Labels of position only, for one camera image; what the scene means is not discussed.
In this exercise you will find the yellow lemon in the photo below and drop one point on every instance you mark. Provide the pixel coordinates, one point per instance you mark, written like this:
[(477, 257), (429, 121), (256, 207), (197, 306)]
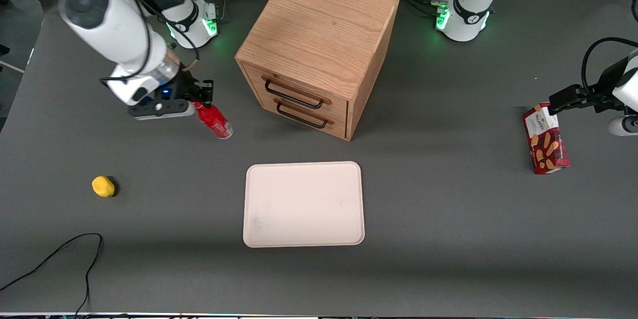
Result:
[(102, 186)]

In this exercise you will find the wooden two-drawer cabinet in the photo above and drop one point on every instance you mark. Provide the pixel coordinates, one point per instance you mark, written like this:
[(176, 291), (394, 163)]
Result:
[(319, 25)]

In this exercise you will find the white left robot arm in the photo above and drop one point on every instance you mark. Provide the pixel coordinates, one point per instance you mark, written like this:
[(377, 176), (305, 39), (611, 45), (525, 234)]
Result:
[(468, 10)]

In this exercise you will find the wooden drawer front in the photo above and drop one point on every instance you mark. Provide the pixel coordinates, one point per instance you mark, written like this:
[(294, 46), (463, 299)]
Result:
[(329, 127), (279, 79)]

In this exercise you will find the white rectangular tray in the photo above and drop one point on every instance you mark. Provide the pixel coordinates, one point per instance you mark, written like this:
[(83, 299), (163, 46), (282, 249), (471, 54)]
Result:
[(303, 204)]

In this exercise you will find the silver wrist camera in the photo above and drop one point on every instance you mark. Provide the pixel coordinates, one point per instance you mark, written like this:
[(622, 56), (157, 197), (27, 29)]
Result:
[(162, 108)]

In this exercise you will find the red soda can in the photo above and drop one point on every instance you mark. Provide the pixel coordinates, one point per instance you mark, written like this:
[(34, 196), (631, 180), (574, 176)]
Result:
[(215, 123)]

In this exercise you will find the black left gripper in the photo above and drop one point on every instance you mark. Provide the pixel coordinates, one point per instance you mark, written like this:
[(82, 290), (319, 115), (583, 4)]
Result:
[(601, 95)]

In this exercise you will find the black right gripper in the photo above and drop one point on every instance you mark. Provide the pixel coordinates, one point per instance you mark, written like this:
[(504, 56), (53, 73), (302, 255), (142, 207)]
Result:
[(188, 85)]

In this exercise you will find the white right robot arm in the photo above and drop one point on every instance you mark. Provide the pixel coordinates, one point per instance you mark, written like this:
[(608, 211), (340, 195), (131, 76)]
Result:
[(112, 25)]

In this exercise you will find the red cookie box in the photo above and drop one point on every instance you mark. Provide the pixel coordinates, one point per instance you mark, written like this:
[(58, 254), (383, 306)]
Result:
[(546, 139)]

